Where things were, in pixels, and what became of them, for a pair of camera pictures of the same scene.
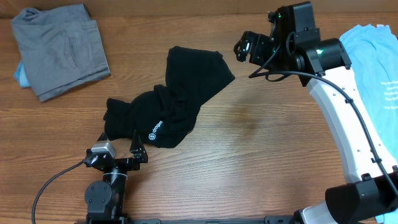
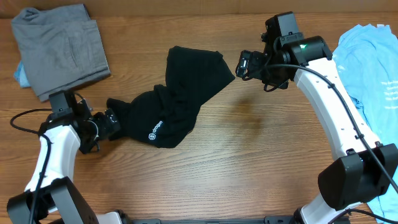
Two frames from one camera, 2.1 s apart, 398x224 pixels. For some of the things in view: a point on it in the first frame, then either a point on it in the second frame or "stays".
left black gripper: x=139 y=154 → x=108 y=128
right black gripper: x=258 y=43 → x=255 y=58
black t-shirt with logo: x=164 y=116 stays
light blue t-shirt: x=372 y=52 stays
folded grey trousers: x=61 y=48 stays
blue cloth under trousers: x=21 y=76 stays
